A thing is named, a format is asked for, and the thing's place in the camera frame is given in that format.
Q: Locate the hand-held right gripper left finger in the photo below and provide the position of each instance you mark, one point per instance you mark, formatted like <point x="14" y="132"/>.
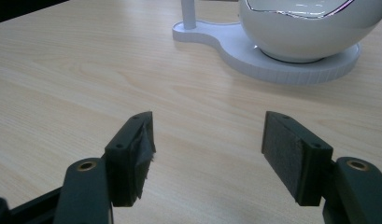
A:
<point x="126" y="168"/>

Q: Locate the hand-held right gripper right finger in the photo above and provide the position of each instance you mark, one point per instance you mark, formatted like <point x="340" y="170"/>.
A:
<point x="296" y="158"/>

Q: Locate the white round bowl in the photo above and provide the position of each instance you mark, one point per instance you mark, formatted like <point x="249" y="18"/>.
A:
<point x="307" y="34"/>

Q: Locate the white stand with post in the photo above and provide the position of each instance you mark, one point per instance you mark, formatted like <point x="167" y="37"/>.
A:
<point x="241" y="49"/>

